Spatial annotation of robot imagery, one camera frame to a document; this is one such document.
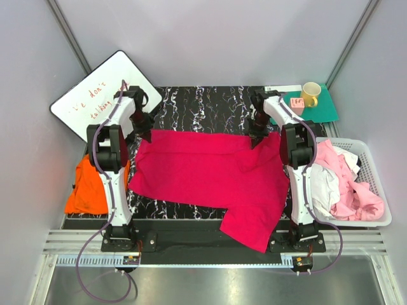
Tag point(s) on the pink cube block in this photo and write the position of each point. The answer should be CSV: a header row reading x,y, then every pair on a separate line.
x,y
297,105

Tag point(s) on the orange folded t shirt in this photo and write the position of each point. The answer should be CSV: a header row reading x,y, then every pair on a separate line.
x,y
88,195

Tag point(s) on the green cutting mat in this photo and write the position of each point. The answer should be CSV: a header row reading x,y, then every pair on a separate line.
x,y
325,110

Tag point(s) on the magenta t shirt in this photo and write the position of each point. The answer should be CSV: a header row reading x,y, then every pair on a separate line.
x,y
217,171

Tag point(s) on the white plastic laundry basket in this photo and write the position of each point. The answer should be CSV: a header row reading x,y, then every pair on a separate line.
x,y
367,174

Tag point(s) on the yellow mug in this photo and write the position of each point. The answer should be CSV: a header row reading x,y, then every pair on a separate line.
x,y
310,93

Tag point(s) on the white board with red writing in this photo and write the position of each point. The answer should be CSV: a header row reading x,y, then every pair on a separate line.
x,y
91,100

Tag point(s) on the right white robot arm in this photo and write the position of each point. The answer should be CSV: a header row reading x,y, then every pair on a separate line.
x,y
297,151

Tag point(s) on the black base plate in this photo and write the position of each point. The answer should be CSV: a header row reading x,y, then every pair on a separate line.
x,y
206,233

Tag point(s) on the white t shirt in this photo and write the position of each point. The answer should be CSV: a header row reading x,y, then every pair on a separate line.
x,y
331,172

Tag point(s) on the pink t shirt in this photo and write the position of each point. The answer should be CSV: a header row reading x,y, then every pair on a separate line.
x,y
360,201

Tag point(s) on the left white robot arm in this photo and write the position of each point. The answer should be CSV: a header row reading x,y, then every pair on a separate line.
x,y
108,154

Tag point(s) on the aluminium rail frame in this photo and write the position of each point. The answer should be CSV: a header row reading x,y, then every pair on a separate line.
x,y
79,247

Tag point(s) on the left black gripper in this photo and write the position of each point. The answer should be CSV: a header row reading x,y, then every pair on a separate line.
x,y
144,131

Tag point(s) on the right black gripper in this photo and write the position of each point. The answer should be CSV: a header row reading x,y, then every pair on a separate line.
x,y
257,136

